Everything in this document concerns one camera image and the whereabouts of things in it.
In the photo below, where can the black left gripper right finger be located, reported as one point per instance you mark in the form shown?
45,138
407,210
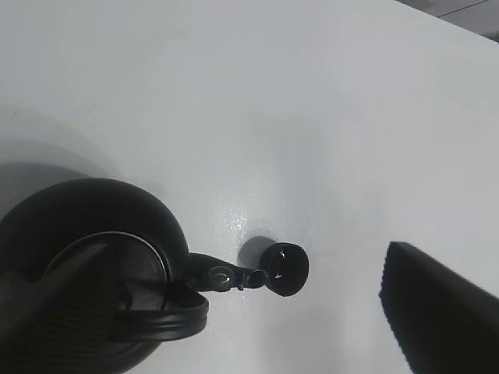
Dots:
442,322

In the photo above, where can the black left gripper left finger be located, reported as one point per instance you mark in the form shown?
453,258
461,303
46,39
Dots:
60,323

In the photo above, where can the black round teapot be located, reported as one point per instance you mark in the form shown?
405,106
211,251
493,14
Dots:
156,285

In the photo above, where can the small black teacup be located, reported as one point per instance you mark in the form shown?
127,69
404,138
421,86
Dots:
287,268

